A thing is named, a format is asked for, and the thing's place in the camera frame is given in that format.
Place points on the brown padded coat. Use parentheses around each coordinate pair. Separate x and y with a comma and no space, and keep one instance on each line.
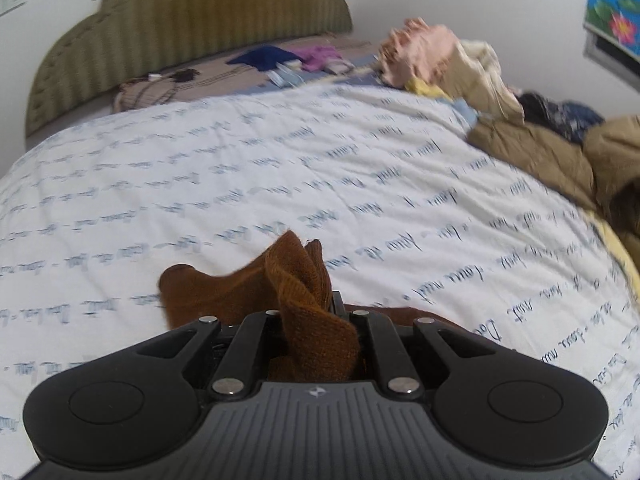
(617,170)

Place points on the dark patterned cloth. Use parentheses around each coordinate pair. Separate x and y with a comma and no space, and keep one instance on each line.
(565,115)

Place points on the flower print wall poster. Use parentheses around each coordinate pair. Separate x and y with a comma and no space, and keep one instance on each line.
(615,0)

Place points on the white wall socket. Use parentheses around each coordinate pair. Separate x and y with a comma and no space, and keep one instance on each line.
(11,1)

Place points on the white script print blanket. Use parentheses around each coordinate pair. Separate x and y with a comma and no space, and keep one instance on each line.
(200,185)

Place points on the light blue cloth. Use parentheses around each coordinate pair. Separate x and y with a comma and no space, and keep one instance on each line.
(466,112)

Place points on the olive upholstered headboard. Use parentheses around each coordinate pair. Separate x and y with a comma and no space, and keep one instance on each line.
(175,20)

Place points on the brown knitted sweater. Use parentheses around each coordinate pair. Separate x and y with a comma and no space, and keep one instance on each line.
(300,300)

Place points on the pink clothes pile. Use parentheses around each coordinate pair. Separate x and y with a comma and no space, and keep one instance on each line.
(415,50)

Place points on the yellow cloth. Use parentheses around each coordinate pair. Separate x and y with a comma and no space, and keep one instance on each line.
(425,89)

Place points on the tan padded jacket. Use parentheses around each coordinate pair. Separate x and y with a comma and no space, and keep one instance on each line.
(535,160)

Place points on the purple cloth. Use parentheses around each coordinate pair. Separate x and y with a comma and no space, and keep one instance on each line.
(317,57)

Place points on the yellow bed sheet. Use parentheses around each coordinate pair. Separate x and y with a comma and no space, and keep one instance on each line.
(617,250)

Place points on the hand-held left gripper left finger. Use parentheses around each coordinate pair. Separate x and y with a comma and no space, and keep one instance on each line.
(245,355)

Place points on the cream padded jacket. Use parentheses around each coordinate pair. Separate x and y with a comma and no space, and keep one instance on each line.
(485,80)

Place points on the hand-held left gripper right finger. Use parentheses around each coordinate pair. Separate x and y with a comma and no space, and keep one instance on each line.
(385,355)

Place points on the dark blue cloth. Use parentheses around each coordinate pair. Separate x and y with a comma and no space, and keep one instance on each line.
(260,56)

